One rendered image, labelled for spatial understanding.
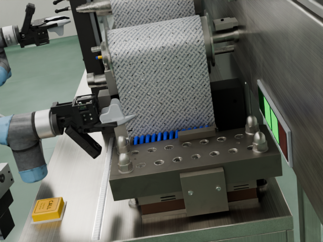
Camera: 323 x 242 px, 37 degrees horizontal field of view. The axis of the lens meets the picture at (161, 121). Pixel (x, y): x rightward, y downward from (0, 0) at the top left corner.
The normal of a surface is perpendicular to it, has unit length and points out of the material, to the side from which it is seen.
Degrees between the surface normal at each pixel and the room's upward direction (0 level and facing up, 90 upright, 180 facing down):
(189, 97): 90
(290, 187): 0
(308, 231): 90
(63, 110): 90
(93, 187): 0
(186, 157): 0
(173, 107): 90
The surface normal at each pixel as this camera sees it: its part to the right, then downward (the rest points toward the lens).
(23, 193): -0.16, -0.90
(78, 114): 0.02, 0.42
